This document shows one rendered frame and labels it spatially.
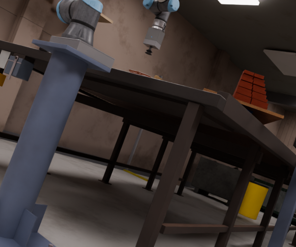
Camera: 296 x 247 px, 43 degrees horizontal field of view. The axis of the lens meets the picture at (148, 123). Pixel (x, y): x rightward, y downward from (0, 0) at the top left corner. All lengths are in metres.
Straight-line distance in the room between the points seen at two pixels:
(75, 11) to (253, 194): 5.68
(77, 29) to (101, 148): 4.61
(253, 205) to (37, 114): 5.70
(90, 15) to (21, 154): 0.68
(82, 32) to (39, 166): 0.62
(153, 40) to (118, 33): 3.83
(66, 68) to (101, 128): 4.47
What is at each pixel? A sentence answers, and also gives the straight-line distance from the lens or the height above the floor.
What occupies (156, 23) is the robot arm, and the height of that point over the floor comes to 1.28.
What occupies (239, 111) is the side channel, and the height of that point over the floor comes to 0.91.
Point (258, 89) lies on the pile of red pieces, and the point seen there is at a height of 1.21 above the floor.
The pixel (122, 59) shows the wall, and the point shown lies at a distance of 6.17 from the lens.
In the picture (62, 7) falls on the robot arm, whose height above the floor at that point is 1.07.
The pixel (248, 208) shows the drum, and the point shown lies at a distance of 7.02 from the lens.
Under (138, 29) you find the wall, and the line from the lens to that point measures 6.37.
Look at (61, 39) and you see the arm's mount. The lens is 1.75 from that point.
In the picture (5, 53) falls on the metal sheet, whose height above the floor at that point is 0.84.
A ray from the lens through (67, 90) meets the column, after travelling 1.70.
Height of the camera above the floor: 0.61
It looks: 3 degrees up
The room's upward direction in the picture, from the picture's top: 20 degrees clockwise
